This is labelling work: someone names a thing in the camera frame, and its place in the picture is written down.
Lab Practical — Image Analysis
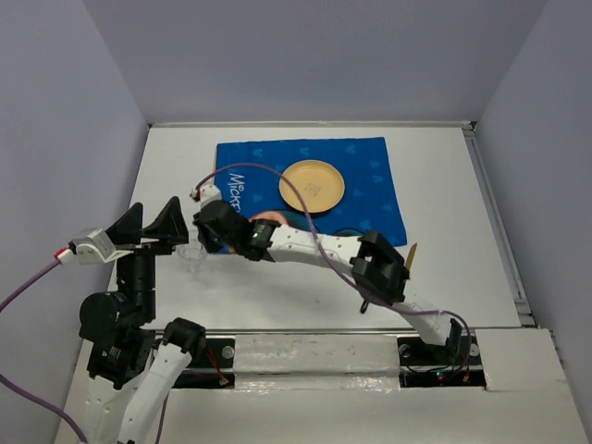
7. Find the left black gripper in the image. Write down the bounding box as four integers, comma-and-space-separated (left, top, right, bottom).
108, 192, 190, 318

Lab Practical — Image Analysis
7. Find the clear drinking glass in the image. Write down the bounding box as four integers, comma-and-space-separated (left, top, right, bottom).
175, 240, 207, 273

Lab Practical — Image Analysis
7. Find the blue cartoon placemat cloth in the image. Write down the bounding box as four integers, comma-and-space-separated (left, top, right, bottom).
215, 138, 407, 247

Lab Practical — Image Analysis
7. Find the tan round plate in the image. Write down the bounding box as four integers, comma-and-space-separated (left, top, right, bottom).
278, 160, 346, 214

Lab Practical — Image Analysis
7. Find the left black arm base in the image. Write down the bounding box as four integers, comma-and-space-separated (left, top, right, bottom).
173, 337, 236, 389

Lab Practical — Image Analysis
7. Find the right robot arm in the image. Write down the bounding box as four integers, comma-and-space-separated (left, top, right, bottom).
193, 200, 463, 363

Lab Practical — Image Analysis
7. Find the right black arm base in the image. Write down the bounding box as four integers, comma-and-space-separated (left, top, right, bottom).
397, 336, 487, 389

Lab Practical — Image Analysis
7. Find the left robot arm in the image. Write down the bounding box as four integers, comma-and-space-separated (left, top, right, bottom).
70, 197, 206, 443

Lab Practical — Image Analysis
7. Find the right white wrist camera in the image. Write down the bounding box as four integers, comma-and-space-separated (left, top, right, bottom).
189, 184, 222, 206

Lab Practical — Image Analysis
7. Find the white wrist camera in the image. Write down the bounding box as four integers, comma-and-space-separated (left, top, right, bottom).
189, 184, 222, 206
54, 228, 131, 265

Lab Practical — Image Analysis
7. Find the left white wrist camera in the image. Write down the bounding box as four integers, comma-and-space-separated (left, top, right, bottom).
54, 228, 131, 265

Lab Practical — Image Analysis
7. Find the gold knife dark handle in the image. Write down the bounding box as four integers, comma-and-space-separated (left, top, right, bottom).
404, 242, 418, 280

